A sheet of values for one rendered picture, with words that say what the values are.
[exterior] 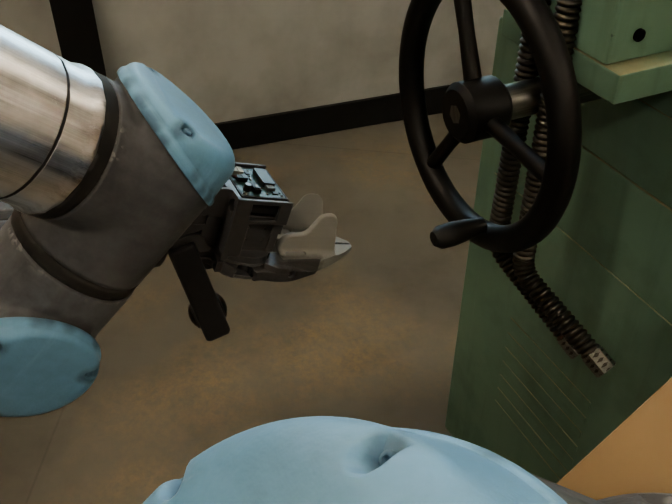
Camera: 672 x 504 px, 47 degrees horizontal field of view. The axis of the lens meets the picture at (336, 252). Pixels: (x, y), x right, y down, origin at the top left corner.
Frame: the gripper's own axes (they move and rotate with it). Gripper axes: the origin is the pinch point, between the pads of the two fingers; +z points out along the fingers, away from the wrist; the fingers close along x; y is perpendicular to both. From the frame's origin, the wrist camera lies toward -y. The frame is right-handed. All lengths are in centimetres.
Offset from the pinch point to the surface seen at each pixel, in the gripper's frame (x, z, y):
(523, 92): -0.3, 14.2, 19.5
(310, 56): 136, 67, -23
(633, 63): -7.0, 18.6, 26.0
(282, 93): 137, 62, -35
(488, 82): 0.4, 10.1, 19.6
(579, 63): -3.2, 16.3, 24.0
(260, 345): 58, 32, -62
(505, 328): 10.5, 42.1, -19.6
